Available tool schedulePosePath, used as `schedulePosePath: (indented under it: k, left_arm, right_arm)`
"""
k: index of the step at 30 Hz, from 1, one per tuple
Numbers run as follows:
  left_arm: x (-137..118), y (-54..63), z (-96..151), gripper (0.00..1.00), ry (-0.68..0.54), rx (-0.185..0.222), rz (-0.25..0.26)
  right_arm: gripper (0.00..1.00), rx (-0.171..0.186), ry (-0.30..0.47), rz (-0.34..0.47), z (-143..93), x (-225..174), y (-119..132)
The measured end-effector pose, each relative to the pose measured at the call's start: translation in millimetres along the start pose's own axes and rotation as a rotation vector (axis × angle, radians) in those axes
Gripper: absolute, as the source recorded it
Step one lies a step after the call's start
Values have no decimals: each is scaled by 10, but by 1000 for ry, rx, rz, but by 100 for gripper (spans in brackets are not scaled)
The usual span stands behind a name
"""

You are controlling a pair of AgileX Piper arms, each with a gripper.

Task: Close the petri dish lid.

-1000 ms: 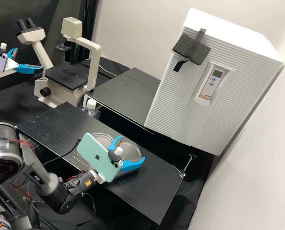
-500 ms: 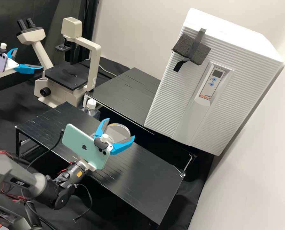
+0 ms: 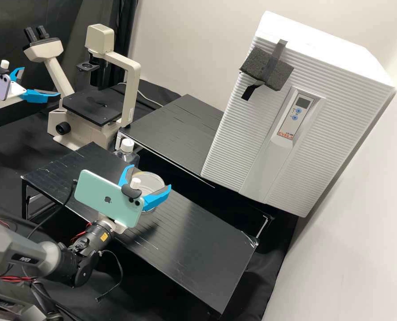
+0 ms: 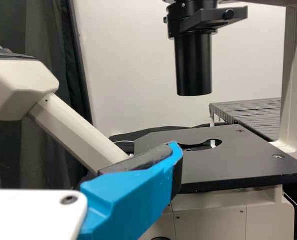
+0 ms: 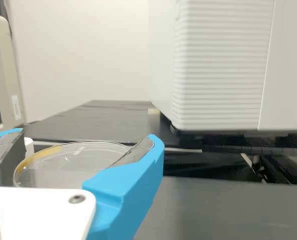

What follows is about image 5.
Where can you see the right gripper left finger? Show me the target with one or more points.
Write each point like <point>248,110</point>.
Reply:
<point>8,155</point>

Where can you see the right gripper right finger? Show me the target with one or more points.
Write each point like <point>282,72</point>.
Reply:
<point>128,190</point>

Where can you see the petri dish lid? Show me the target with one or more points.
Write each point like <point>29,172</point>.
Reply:
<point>63,162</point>

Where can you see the white-capped bottle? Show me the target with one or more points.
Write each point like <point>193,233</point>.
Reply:
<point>29,147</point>

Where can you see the black platform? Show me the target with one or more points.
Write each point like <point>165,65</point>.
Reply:
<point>101,120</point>
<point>226,210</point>

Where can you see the cream microscope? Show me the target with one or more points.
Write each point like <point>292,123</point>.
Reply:
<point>6,75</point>

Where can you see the white incubator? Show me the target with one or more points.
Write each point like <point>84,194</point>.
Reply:
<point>161,62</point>

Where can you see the incubator door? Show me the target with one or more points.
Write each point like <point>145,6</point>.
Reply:
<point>221,62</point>

